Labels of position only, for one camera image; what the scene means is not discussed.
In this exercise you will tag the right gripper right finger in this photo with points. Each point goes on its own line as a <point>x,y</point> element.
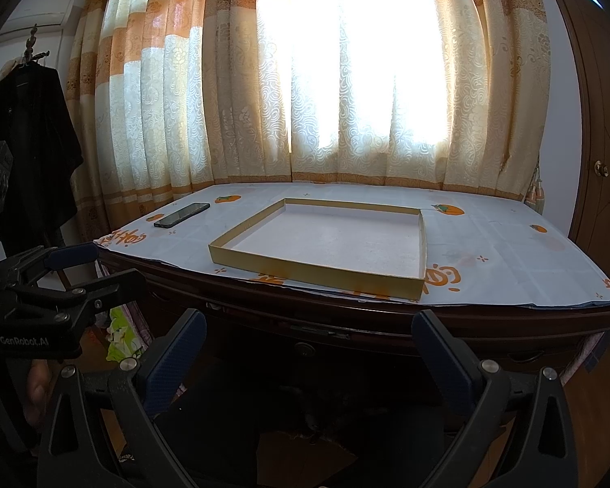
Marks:
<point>466,402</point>

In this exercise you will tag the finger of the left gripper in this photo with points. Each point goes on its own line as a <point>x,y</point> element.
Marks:
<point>30,266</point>
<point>97,297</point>

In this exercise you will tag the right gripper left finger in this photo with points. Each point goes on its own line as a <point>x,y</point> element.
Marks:
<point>137,393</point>

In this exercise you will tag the person's left hand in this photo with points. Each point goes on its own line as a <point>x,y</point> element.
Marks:
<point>38,388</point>

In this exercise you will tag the black smartphone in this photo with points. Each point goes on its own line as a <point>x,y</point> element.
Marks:
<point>178,216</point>

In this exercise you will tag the black hanging jacket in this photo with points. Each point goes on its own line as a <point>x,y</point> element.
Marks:
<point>36,125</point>

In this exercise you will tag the white persimmon print tablecloth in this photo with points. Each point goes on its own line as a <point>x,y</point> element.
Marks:
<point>467,249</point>

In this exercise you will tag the wooden coat rack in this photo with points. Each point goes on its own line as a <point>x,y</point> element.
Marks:
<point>29,56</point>

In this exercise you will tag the shallow cardboard box tray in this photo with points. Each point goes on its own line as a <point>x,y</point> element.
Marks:
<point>360,247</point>

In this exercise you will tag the curtain tassel tieback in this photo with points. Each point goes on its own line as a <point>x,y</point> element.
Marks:
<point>535,197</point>

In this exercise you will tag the orange cream patterned curtain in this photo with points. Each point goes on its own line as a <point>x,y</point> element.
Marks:
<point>171,96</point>

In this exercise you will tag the brass door knob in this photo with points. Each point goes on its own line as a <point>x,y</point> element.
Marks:
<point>600,169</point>

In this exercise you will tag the brown wooden door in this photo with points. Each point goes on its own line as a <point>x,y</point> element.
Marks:
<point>588,28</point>

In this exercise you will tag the white wall air conditioner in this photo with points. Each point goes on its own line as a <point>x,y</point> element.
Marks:
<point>41,13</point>

